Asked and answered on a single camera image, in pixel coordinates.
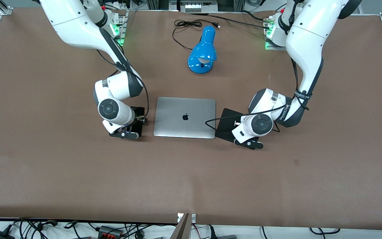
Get blue desk lamp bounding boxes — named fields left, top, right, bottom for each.
left=187, top=26, right=218, bottom=75

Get aluminium camera post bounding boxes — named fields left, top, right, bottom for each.
left=170, top=212, right=197, bottom=239

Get black lamp cord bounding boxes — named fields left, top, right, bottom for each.
left=172, top=19, right=221, bottom=51

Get black smartphone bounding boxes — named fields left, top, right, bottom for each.
left=130, top=107, right=145, bottom=133

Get grey connector block orange levers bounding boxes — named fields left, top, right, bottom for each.
left=97, top=225, right=124, bottom=238

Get black power cable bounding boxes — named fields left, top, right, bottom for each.
left=190, top=11, right=273, bottom=30

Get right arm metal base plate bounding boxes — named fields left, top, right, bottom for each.
left=111, top=9, right=127, bottom=46

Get black mouse pad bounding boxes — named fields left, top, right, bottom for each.
left=215, top=108, right=255, bottom=144

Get grey power strip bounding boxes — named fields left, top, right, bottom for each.
left=180, top=0, right=219, bottom=13

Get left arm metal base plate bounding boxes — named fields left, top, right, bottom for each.
left=264, top=15, right=288, bottom=51

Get silver closed laptop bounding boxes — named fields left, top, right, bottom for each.
left=153, top=97, right=217, bottom=139

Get black printed cable strap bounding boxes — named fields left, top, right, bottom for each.
left=293, top=90, right=313, bottom=101
left=278, top=104, right=293, bottom=122

